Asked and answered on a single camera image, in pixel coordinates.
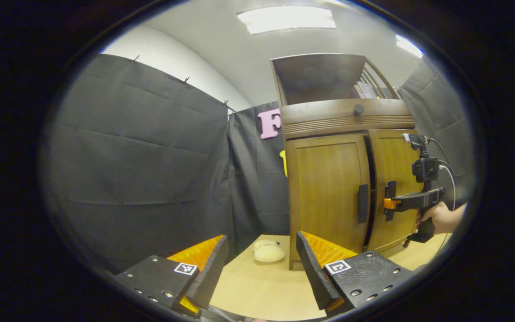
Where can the large ceiling light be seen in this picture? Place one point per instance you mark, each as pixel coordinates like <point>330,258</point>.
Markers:
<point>286,19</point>

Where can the wooden shoe cabinet door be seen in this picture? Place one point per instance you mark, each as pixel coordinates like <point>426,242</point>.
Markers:
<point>396,156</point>
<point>324,192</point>

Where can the wooden double-door shoe cabinet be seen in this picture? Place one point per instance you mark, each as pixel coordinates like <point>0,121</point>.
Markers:
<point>320,80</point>

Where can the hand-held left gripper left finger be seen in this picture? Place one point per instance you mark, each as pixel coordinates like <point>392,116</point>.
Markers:
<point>213,273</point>

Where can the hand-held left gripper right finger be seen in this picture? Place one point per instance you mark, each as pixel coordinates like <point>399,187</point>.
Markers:
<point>313,273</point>

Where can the cream plush toy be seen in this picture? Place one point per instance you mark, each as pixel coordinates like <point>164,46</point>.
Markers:
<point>268,252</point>

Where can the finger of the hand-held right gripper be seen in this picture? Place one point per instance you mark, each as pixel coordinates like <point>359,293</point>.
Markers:
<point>390,204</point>

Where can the black round drawer knob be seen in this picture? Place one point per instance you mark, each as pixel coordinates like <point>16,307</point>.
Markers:
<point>359,109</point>

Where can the wooden cabinet drawer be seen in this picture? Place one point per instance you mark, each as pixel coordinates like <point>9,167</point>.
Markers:
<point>320,114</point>

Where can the small ceiling light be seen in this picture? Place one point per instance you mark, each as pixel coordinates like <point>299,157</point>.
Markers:
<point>408,45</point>

